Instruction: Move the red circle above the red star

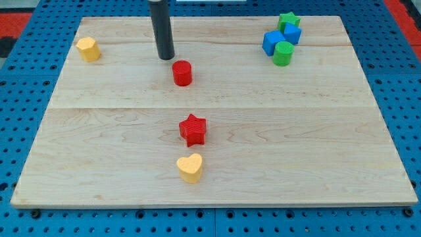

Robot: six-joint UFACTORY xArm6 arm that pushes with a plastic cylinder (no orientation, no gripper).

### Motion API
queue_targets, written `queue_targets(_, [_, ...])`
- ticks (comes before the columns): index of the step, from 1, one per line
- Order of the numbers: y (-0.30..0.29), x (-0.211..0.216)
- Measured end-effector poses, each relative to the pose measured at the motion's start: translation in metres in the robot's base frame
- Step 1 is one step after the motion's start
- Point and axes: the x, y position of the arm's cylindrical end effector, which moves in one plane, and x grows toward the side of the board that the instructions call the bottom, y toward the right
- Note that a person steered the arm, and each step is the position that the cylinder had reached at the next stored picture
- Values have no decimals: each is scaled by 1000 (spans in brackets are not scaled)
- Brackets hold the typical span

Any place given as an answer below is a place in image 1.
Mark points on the red cylinder block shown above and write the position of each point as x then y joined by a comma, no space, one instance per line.
182,73

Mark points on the red star block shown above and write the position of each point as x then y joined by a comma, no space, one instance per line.
193,130

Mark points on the green star block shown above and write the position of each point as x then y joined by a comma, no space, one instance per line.
285,18

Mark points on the light wooden board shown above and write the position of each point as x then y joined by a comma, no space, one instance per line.
309,134

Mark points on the yellow heart block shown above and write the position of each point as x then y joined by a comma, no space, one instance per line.
190,168

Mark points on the green cylinder block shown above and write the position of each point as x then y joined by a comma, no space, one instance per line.
282,53

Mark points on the blue cube block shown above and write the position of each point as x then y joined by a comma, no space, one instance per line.
270,40

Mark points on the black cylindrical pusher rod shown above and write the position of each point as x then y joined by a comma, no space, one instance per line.
160,17

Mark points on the blue pentagon block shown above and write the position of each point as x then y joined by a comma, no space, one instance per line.
292,33

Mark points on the yellow hexagon block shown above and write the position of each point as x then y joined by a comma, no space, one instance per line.
88,49

